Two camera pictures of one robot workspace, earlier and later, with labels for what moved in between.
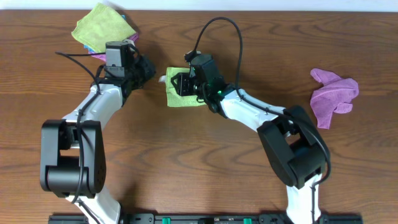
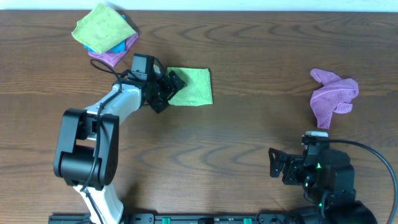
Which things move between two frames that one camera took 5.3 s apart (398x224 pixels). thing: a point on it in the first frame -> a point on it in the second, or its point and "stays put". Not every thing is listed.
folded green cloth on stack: (102, 24) stays put
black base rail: (177, 218) stays put
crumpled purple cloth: (334, 96) stays put
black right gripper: (181, 83) -> (290, 168)
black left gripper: (145, 69) -> (166, 92)
